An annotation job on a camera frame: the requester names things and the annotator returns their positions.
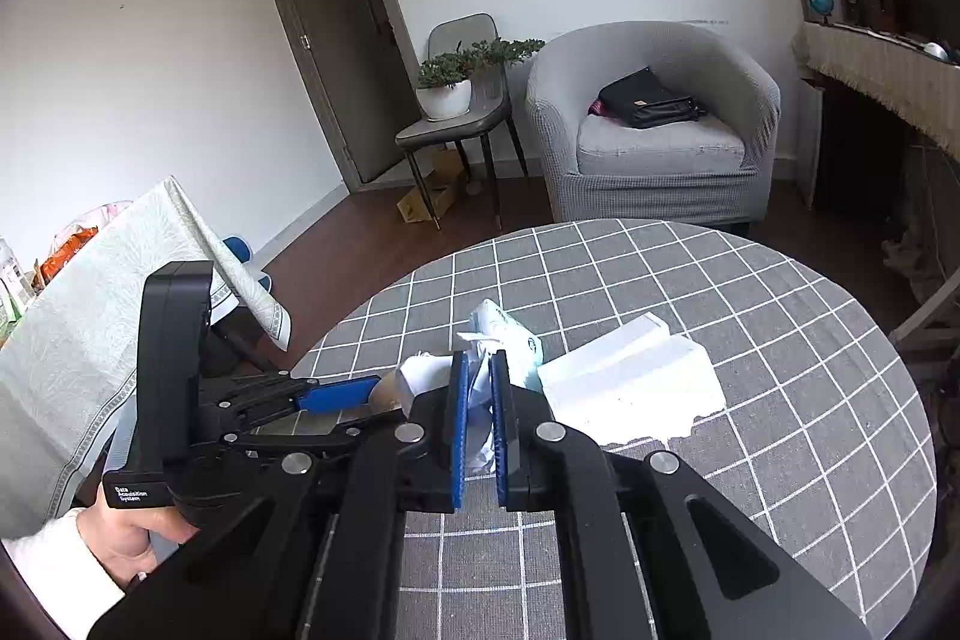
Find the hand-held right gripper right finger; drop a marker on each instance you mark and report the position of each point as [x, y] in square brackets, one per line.
[501, 430]

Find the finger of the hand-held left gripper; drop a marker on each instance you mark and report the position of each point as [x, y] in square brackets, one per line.
[315, 441]
[337, 394]

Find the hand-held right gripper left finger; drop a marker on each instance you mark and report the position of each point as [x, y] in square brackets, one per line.
[459, 430]

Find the brown cardboard tape roll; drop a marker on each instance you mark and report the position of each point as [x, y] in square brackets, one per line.
[388, 394]

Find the pale blue tissue packet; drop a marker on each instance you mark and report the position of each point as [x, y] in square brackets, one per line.
[510, 332]

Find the white cardboard box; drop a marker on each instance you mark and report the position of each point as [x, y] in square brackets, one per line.
[630, 385]

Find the person's left forearm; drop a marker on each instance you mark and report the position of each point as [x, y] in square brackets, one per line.
[52, 557]

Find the person's left hand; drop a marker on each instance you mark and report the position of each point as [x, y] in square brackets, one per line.
[124, 542]

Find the pale green patterned tablecloth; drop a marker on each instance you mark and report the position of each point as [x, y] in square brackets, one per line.
[97, 340]

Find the blue white plastic object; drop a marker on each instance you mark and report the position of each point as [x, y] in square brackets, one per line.
[238, 248]

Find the orange snack packet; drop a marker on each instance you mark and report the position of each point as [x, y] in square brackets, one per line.
[71, 257]

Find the open brown cardboard box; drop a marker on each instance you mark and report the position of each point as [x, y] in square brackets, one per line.
[420, 201]

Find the grey checked tablecloth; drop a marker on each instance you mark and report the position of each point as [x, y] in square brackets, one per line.
[750, 310]

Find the grey dining chair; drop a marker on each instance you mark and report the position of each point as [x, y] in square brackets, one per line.
[450, 130]

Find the potted plant in white pot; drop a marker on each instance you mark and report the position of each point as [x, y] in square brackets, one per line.
[444, 100]

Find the grey door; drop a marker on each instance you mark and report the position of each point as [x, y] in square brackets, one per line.
[337, 70]

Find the grey armchair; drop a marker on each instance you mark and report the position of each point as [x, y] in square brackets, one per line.
[555, 108]

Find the pink cloth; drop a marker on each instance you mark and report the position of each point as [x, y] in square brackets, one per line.
[598, 109]

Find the black handbag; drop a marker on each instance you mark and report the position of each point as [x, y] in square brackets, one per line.
[649, 100]

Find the white panel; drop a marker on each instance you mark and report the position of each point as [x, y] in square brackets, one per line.
[808, 145]

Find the small blue globe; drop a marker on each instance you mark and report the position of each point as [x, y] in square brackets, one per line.
[822, 1]

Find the dark wooden box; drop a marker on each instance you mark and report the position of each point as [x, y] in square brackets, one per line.
[874, 6]

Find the small grey dome object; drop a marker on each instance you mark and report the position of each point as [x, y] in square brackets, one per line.
[935, 49]

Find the white desk frame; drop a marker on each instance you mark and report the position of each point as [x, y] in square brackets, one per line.
[930, 310]

